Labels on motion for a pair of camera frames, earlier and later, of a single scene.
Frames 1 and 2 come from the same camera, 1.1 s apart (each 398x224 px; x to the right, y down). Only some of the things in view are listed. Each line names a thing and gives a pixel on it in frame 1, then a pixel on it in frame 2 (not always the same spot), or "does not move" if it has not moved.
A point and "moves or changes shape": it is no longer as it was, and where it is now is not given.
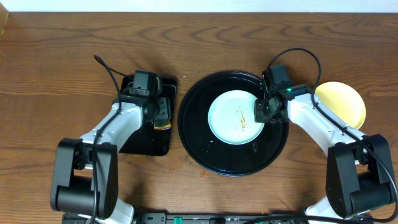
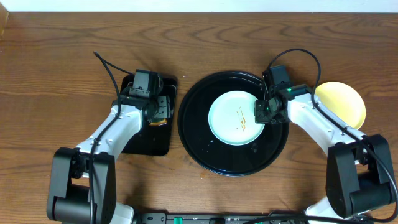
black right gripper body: (264, 112) does not move
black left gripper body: (158, 111) does not move
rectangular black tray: (148, 141) does not move
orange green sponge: (162, 124) moves or changes shape
